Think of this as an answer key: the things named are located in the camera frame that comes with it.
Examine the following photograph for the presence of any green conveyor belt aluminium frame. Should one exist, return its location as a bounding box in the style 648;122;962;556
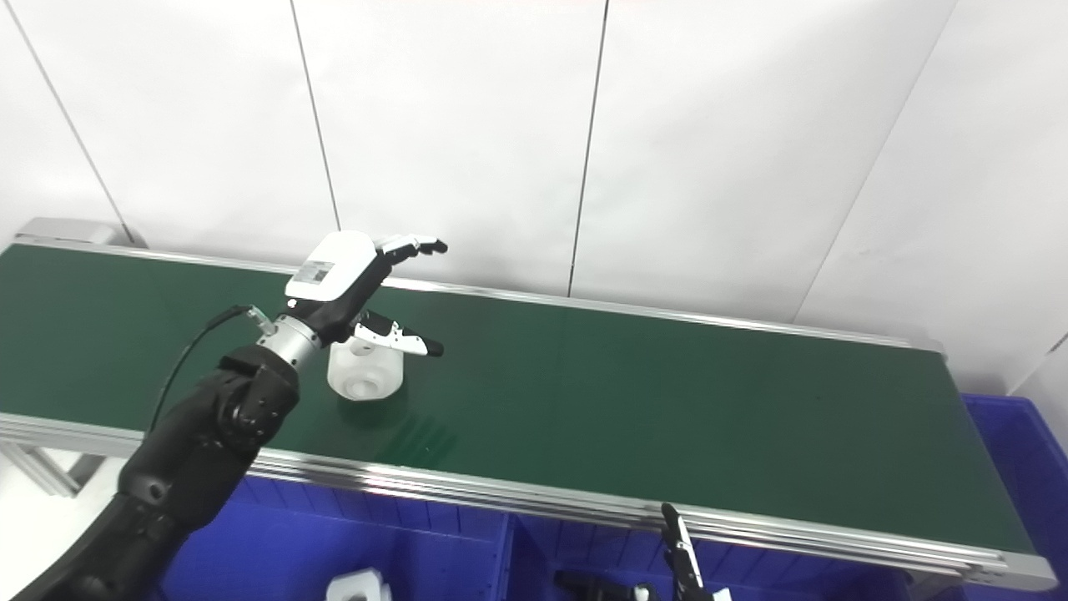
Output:
0;236;1059;592

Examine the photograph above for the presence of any blue plastic bin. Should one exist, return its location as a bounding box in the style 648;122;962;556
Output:
154;476;511;601
905;394;1068;601
505;513;912;601

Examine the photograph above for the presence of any aluminium conveyor support leg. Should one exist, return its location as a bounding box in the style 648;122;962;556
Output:
0;442;106;500

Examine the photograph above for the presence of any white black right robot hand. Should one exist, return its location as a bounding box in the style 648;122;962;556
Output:
634;503;733;601

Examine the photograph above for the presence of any black T-shaped part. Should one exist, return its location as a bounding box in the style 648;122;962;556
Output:
555;570;645;601

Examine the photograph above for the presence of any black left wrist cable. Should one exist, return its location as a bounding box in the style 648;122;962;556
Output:
146;305;276;437

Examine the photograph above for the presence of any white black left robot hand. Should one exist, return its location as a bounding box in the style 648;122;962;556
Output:
284;231;449;358

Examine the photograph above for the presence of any white round plastic part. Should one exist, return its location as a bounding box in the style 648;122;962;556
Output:
327;330;406;402
325;568;393;601

